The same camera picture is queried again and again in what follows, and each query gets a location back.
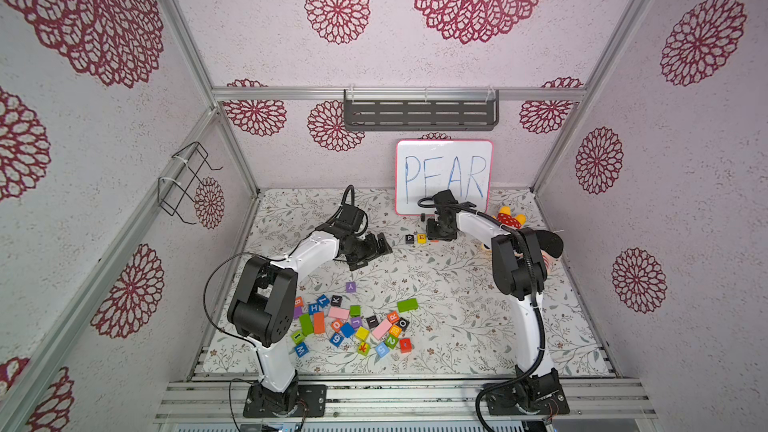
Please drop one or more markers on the black I letter block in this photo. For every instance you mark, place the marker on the black I letter block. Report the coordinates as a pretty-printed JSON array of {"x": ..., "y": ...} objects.
[{"x": 372, "y": 322}]

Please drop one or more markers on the yellow plush toy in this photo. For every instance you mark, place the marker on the yellow plush toy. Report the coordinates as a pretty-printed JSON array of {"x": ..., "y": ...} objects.
[{"x": 504, "y": 219}]

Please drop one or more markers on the red cube block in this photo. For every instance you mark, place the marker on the red cube block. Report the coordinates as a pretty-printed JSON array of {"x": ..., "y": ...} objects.
[{"x": 405, "y": 345}]

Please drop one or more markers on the blue W letter block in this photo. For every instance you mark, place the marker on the blue W letter block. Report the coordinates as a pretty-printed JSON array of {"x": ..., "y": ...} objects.
[{"x": 301, "y": 349}]

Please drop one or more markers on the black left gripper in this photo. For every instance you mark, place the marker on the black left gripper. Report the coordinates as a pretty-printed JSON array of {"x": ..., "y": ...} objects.
[{"x": 374, "y": 250}]

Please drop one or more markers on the green rectangular block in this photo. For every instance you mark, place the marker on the green rectangular block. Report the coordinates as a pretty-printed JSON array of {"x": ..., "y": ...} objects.
[{"x": 407, "y": 305}]

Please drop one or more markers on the black O letter block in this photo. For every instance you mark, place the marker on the black O letter block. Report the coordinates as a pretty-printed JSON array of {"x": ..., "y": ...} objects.
[{"x": 403, "y": 324}]

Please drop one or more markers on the orange B letter block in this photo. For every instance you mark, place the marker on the orange B letter block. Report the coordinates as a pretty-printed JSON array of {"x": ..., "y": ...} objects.
[{"x": 395, "y": 331}]

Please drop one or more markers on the green tall block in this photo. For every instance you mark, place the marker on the green tall block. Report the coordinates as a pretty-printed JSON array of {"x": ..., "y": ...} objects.
[{"x": 306, "y": 325}]

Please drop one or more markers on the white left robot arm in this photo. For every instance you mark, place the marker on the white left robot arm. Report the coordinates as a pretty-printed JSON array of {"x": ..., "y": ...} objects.
[{"x": 262, "y": 306}]

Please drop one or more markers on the striped plush doll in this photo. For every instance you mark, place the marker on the striped plush doll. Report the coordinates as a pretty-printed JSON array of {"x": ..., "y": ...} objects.
[{"x": 551, "y": 244}]

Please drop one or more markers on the pink framed whiteboard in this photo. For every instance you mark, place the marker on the pink framed whiteboard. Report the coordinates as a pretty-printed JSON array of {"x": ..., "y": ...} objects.
[{"x": 426, "y": 167}]

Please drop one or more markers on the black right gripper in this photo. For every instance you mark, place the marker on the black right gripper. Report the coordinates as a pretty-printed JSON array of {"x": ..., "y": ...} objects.
[{"x": 441, "y": 231}]

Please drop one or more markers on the orange R letter block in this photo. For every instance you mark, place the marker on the orange R letter block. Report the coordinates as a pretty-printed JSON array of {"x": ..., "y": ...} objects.
[{"x": 393, "y": 317}]

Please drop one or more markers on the pink flat block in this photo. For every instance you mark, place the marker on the pink flat block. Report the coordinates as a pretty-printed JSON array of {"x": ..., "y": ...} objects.
[{"x": 339, "y": 313}]

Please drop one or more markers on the orange rectangular block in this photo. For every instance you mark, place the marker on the orange rectangular block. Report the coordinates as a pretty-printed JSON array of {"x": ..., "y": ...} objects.
[{"x": 318, "y": 323}]

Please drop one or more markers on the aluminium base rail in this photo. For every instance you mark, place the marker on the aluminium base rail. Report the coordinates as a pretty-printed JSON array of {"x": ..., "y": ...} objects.
[{"x": 403, "y": 400}]

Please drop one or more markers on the long pink block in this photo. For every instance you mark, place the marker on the long pink block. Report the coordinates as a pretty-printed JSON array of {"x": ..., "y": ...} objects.
[{"x": 381, "y": 330}]

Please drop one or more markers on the green 2 letter block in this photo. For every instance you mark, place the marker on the green 2 letter block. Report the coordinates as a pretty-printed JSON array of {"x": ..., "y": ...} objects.
[{"x": 391, "y": 341}]

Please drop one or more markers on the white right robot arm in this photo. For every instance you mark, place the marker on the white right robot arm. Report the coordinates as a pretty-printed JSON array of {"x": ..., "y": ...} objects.
[{"x": 520, "y": 260}]

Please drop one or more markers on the grey metal wall shelf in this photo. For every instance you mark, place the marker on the grey metal wall shelf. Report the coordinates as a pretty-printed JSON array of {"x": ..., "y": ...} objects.
[{"x": 425, "y": 115}]

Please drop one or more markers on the black wire wall rack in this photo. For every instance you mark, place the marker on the black wire wall rack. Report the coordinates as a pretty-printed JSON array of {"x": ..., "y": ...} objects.
[{"x": 173, "y": 190}]

